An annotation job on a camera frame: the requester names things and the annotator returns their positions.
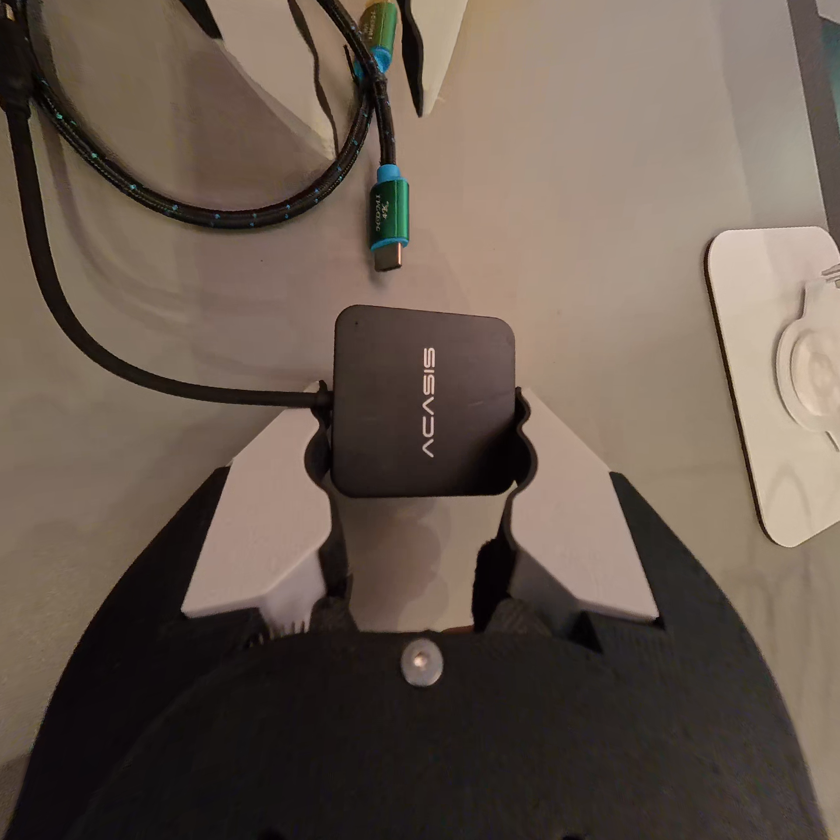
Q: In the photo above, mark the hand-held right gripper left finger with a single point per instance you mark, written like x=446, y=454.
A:
x=269, y=525

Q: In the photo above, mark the white stand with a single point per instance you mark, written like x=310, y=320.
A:
x=748, y=394

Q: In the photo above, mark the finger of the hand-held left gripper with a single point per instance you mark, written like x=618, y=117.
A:
x=443, y=46
x=262, y=52

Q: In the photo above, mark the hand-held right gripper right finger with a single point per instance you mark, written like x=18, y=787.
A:
x=571, y=525

